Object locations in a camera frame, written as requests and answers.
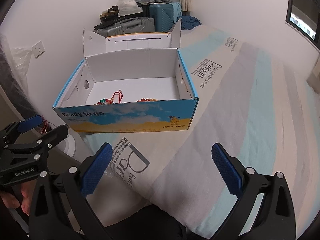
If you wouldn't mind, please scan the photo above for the left hand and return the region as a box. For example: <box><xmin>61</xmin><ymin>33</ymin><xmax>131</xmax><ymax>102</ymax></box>
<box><xmin>1</xmin><ymin>180</ymin><xmax>37</xmax><ymax>216</ymax></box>

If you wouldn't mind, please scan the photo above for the white cardboard shoe box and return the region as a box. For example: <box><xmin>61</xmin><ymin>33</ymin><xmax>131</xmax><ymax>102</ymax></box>
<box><xmin>53</xmin><ymin>24</ymin><xmax>199</xmax><ymax>133</ymax></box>

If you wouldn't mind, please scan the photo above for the grey suitcase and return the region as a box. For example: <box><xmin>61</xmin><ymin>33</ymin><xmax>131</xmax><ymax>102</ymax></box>
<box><xmin>94</xmin><ymin>17</ymin><xmax>155</xmax><ymax>37</ymax></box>

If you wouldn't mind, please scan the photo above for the clutter on suitcases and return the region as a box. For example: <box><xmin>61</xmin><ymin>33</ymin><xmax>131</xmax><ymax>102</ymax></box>
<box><xmin>94</xmin><ymin>0</ymin><xmax>172</xmax><ymax>30</ymax></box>

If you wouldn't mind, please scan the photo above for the teal suitcase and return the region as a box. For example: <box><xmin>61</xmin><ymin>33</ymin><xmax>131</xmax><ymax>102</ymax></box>
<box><xmin>149</xmin><ymin>2</ymin><xmax>182</xmax><ymax>33</ymax></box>

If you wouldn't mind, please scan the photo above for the blue cloth pile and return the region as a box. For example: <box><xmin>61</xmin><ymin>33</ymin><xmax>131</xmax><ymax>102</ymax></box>
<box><xmin>180</xmin><ymin>15</ymin><xmax>202</xmax><ymax>30</ymax></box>

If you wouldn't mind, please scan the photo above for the white wall socket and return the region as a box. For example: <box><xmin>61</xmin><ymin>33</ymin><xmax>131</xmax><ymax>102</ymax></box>
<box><xmin>31</xmin><ymin>40</ymin><xmax>46</xmax><ymax>59</ymax></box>

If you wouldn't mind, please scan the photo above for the red string bracelet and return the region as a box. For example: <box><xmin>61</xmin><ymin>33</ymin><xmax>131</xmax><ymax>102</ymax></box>
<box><xmin>112</xmin><ymin>89</ymin><xmax>125</xmax><ymax>104</ymax></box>

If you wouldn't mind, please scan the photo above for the wall monitor screen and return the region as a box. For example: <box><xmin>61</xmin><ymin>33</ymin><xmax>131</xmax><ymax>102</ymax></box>
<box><xmin>286</xmin><ymin>0</ymin><xmax>320</xmax><ymax>49</ymax></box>

